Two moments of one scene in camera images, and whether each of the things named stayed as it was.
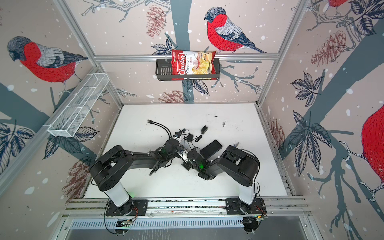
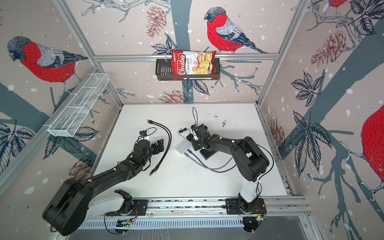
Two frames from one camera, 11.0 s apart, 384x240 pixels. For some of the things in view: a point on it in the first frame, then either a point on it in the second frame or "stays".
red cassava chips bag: [193, 62] stays
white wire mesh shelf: [69, 119] stays
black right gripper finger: [187, 165] -> [197, 144]
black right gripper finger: [192, 154] -> [195, 131]
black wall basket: [164, 71] stays
